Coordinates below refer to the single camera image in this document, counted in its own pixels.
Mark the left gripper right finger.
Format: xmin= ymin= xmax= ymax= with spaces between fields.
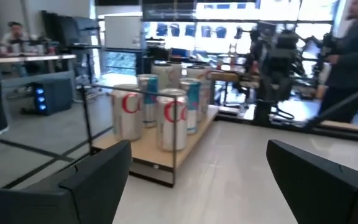
xmin=265 ymin=139 xmax=358 ymax=224

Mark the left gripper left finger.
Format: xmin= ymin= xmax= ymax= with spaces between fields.
xmin=0 ymin=139 xmax=132 ymax=224

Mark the silver Diet Coke can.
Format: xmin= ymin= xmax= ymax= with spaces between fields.
xmin=156 ymin=88 xmax=188 ymax=152
xmin=110 ymin=83 xmax=144 ymax=141

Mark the blue silver Red Bull can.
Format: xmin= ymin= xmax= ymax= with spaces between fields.
xmin=178 ymin=77 xmax=202 ymax=135
xmin=137 ymin=73 xmax=160 ymax=128

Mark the black keyboard-like crate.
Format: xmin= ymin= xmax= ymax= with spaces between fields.
xmin=31 ymin=77 xmax=74 ymax=116

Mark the white desk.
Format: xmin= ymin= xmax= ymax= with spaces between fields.
xmin=0 ymin=53 xmax=77 ymax=65

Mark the black monitor cluster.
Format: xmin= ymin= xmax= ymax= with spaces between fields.
xmin=40 ymin=9 xmax=102 ymax=57

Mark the wooden shelf with black frame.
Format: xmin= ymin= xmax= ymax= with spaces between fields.
xmin=81 ymin=83 xmax=220 ymax=189

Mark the black metal rig frame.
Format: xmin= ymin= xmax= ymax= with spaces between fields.
xmin=214 ymin=79 xmax=358 ymax=144

